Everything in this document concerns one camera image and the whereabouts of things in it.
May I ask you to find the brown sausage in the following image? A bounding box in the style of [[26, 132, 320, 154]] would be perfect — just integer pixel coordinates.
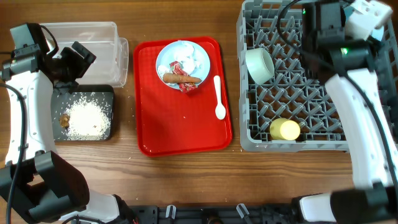
[[162, 73, 201, 83]]

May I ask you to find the red snack wrapper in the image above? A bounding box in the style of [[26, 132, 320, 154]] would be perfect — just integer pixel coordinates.
[[170, 61, 197, 93]]

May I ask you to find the light blue plate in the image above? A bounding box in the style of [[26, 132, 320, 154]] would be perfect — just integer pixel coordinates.
[[155, 40, 210, 93]]

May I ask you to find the white plastic spoon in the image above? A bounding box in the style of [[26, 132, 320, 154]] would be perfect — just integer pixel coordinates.
[[213, 75, 226, 120]]

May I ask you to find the green bowl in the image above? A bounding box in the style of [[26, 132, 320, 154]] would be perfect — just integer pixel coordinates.
[[245, 48, 275, 85]]

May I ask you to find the yellow plastic cup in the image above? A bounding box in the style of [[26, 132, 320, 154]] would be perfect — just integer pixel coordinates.
[[270, 118, 301, 141]]

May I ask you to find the light blue bowl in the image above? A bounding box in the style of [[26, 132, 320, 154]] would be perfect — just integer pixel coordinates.
[[343, 6, 384, 41]]

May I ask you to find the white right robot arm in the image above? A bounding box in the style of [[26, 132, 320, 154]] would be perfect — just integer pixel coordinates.
[[299, 1, 397, 223]]

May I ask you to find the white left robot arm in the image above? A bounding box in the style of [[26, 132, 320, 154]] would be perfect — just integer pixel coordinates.
[[1, 23, 140, 223]]

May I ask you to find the black waste tray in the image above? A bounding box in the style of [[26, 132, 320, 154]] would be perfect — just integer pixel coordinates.
[[51, 85, 115, 142]]

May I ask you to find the grey dishwasher rack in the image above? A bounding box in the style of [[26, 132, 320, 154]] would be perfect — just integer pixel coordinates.
[[236, 0, 398, 154]]

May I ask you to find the clear plastic bin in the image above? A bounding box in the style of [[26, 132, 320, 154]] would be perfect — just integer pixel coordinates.
[[43, 22, 129, 88]]

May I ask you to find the brown food scrap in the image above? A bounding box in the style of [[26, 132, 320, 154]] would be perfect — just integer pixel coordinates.
[[59, 113, 70, 129]]

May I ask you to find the white rice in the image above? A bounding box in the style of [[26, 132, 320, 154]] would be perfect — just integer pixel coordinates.
[[64, 92, 113, 141]]

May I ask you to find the red serving tray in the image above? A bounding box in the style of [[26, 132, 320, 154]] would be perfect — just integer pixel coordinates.
[[133, 37, 233, 157]]

